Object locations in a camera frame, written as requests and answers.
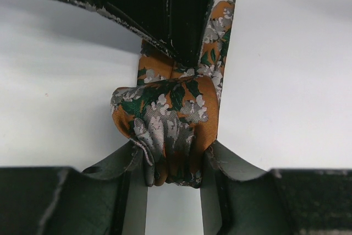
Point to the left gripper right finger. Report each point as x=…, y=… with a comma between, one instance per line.
x=240, y=198

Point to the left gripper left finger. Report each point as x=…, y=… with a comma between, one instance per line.
x=109, y=197

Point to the orange grey patterned tie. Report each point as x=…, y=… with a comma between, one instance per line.
x=172, y=113

